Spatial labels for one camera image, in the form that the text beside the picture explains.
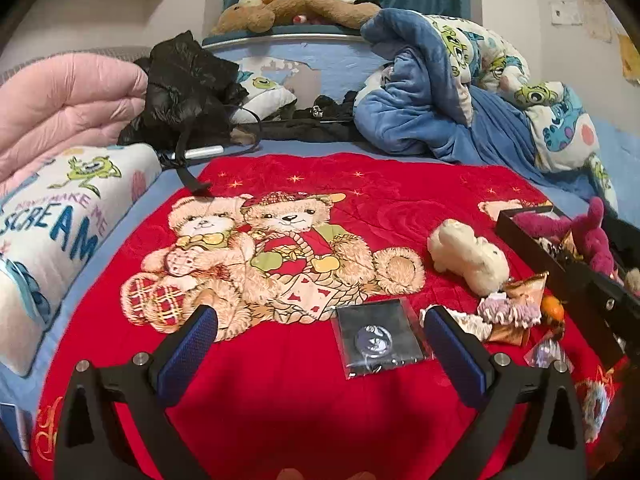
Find magenta plush toy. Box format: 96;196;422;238
513;196;615;278

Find white rabbit plush toy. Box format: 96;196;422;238
427;219;510;297

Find black card plastic packet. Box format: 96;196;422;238
333;298;426;378

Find beige fluffy plush toy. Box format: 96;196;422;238
624;268;640;297

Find white lace scrunchie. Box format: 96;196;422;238
445;308;494;341

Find black cardboard tray box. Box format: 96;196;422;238
496;209;639;368

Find orange tangerine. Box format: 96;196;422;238
540;295;565;325

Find clear plastic packet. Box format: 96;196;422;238
524;332;574;373

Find gold pyramid gift box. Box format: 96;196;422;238
502;272;549;307

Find white scream pillow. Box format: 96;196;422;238
0;144;162;376

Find red teddy bear blanket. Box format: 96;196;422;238
29;153;632;480

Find blue monster print blanket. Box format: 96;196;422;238
354;9;618;212

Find white tube pen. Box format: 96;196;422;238
181;145;224;160

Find pink quilt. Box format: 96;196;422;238
0;53;148;195

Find black puffer jacket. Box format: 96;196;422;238
117;30;248;152

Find dark clothes by headboard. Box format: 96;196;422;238
239;90;364;143

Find small monster print pillow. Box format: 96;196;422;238
230;70;297;125

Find brown teddy bear plush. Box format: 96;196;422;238
210;0;381;36

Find orange wall certificate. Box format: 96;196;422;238
617;35;640;84

